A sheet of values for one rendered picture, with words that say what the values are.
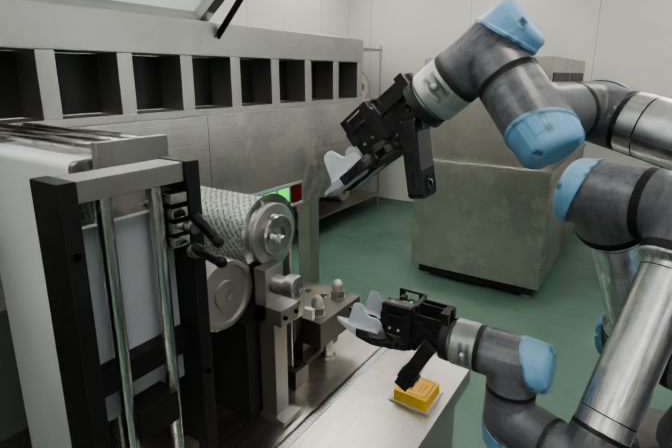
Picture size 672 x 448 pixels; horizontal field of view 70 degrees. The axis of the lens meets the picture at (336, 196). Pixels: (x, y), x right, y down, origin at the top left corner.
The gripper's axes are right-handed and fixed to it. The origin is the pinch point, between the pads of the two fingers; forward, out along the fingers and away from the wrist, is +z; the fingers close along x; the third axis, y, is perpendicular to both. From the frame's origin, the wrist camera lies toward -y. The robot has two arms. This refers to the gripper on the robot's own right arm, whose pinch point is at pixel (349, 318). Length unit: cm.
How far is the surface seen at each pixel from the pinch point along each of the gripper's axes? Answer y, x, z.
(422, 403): -17.3, -6.4, -12.7
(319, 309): -4.0, -6.1, 11.3
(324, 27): 96, -393, 279
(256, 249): 14.6, 11.1, 12.5
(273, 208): 21.0, 6.2, 12.5
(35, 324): 9, 41, 28
